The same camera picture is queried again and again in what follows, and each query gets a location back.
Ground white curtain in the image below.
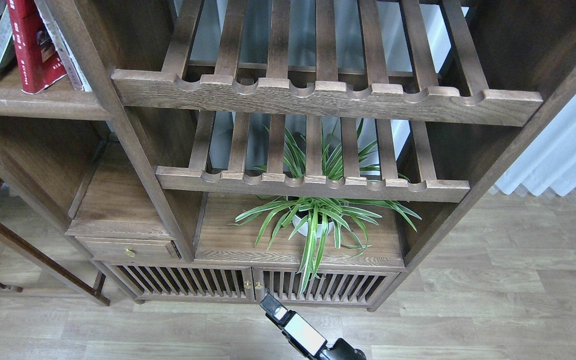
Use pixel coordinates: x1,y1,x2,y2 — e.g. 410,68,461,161
494,95,576,196

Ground dark wooden bookshelf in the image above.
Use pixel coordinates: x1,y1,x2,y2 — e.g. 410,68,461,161
0,0,576,312

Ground green spider plant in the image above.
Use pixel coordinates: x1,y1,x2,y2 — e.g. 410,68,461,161
230,130,422,294

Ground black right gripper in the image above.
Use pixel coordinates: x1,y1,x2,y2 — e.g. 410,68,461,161
260,294,367,360

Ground red book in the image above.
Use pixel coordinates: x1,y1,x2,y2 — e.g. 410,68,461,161
6,0,67,94

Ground white plant pot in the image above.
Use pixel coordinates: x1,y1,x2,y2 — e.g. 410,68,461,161
293,210,336,239

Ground brass drawer knob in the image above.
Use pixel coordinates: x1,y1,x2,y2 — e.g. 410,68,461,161
125,246,137,258

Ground white standing book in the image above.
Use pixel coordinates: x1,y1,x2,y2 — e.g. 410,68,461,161
34,0,92,92

